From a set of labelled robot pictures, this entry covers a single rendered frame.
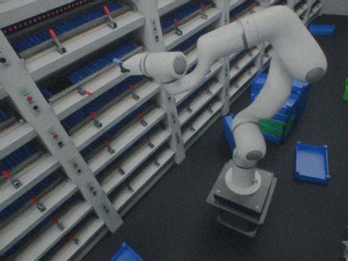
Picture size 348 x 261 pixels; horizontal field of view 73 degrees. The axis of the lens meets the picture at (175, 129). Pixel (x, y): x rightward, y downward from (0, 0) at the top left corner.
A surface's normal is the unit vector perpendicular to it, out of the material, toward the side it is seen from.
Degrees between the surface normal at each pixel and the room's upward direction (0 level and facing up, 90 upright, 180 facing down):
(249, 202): 3
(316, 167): 0
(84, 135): 18
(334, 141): 0
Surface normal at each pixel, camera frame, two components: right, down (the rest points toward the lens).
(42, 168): 0.09, -0.59
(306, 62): -0.42, 0.27
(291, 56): -0.60, 0.32
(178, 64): 0.70, 0.19
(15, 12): 0.76, 0.56
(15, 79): 0.76, 0.35
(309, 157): -0.15, -0.73
